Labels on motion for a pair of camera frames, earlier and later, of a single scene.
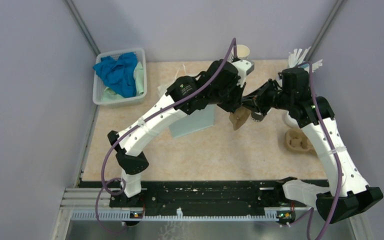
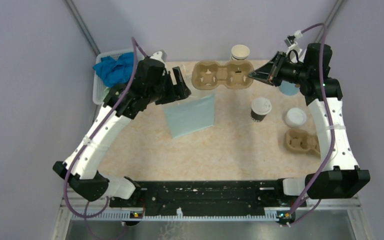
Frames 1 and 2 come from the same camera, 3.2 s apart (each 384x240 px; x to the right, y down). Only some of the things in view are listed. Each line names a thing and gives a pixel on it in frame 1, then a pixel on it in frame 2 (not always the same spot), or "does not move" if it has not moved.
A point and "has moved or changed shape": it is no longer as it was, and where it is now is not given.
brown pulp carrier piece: (239, 117) has moved or changed shape
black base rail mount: (197, 195) does not move
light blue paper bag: (193, 122) does not move
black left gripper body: (229, 96) -> (168, 89)
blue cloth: (120, 74) does not move
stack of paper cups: (243, 52) does not move
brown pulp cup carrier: (296, 139) does not move
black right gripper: (260, 92) -> (266, 73)
